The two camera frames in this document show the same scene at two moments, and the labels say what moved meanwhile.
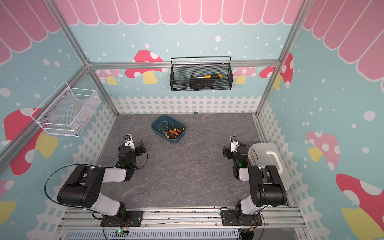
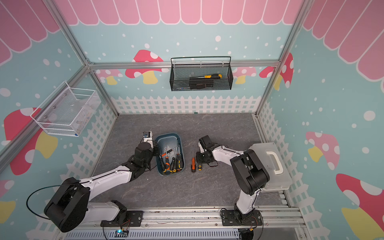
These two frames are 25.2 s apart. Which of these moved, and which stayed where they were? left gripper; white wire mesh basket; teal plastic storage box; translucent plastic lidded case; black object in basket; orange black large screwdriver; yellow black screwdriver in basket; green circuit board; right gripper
Moved: teal plastic storage box; orange black large screwdriver; right gripper; left gripper
Stayed: black object in basket; green circuit board; yellow black screwdriver in basket; translucent plastic lidded case; white wire mesh basket
